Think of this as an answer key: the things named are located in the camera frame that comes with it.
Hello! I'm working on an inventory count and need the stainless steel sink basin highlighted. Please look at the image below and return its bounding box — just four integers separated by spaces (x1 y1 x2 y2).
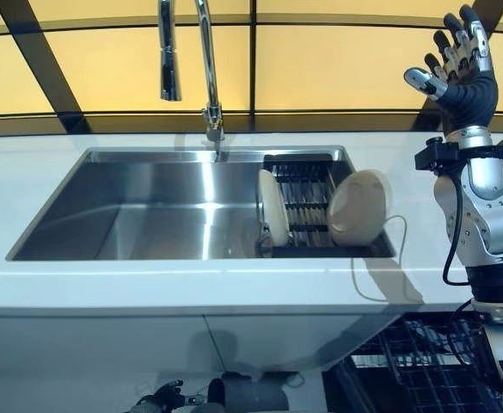
5 145 396 262

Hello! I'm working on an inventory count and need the black sink dish rack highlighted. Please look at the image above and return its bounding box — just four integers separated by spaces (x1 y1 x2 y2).
257 150 396 259

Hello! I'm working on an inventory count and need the narrow white cabinet door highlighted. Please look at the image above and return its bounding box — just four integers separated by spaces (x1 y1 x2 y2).
203 313 403 373

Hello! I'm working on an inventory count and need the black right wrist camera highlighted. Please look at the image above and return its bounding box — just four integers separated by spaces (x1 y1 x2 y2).
414 136 503 174

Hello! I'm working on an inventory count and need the black wire dishwasher rack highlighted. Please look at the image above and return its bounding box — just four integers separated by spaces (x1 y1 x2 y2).
348 312 503 413

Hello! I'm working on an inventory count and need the right robot hand black glove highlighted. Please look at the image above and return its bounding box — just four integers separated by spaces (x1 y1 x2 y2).
403 3 500 133

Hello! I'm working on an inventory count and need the dark brown lattice frame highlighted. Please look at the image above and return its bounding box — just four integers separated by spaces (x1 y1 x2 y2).
0 0 503 137

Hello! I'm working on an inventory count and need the round steel sink drain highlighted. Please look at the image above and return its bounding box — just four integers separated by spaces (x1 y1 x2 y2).
255 223 274 256

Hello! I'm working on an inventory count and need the left white robot leg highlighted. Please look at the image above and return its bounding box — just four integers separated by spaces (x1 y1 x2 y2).
207 372 289 413

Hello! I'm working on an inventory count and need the cream ceramic plate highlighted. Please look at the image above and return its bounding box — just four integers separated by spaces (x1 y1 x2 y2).
327 169 393 248
257 169 290 249

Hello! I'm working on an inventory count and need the chrome kitchen faucet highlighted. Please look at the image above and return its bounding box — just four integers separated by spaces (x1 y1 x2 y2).
156 0 227 144

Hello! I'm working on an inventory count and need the left robot hand black glove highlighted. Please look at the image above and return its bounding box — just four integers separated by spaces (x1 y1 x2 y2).
132 378 187 413

